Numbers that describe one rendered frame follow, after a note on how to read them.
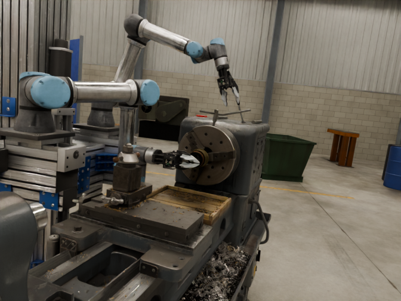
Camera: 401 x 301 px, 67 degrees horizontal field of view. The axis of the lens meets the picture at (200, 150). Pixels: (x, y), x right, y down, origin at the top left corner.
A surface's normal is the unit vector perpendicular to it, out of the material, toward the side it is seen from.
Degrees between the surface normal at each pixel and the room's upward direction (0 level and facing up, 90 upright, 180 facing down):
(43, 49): 90
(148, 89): 89
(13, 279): 96
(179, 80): 90
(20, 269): 99
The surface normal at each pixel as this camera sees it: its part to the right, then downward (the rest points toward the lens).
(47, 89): 0.59, 0.19
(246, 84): -0.10, 0.14
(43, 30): 0.97, 0.14
